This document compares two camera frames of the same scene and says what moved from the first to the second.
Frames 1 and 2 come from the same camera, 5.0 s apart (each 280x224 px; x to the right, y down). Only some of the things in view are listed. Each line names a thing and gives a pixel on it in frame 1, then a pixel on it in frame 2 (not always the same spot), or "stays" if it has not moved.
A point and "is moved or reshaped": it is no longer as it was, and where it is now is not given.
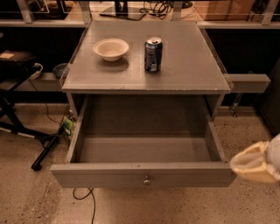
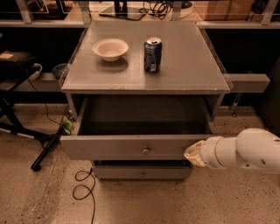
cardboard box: (225, 10) stays
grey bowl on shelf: (59, 69) stays
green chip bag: (67, 125) stays
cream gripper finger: (262, 172) -> (193, 155)
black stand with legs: (15, 66) stays
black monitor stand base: (121, 10) stays
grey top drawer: (144, 141) is moved or reshaped
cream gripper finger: (253, 157) -> (193, 150)
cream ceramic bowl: (111, 49) stays
